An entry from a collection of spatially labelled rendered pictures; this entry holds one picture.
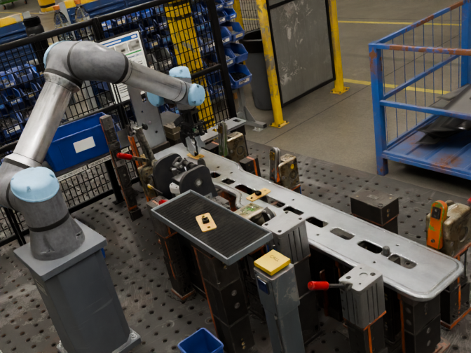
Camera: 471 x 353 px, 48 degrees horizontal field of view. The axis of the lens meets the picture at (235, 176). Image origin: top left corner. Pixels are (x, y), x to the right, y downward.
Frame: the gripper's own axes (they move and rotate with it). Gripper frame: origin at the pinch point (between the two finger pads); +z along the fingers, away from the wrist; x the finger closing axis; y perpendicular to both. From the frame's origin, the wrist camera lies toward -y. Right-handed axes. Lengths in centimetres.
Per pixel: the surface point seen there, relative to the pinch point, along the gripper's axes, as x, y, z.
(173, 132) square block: 4.7, -23.8, -1.2
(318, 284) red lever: -35, 106, -12
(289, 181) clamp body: 11.8, 43.2, 5.0
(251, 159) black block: 12.5, 20.7, 3.0
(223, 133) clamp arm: 10.9, 7.1, -5.5
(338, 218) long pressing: 0, 78, 1
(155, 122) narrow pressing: -0.9, -26.9, -7.4
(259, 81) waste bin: 211, -227, 76
